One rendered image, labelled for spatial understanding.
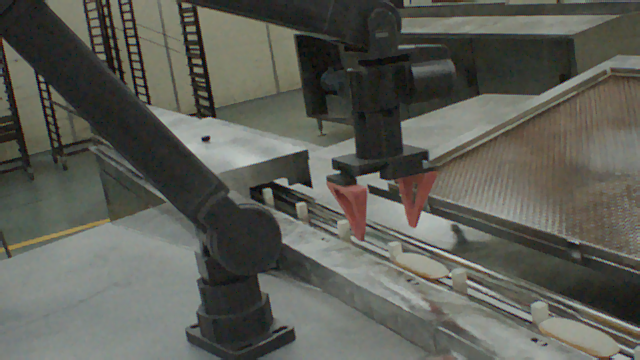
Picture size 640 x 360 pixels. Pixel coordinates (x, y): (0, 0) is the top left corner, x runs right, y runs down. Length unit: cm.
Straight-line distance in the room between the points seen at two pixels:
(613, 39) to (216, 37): 520
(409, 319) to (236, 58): 756
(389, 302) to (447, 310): 8
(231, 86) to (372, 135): 742
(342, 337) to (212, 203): 21
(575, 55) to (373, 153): 278
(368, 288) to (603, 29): 298
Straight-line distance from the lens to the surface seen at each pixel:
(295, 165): 142
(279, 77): 853
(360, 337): 91
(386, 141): 93
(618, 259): 85
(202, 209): 86
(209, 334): 93
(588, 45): 373
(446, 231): 120
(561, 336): 78
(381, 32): 91
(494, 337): 78
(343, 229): 115
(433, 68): 96
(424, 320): 83
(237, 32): 835
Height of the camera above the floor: 122
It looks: 15 degrees down
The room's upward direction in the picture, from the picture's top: 9 degrees counter-clockwise
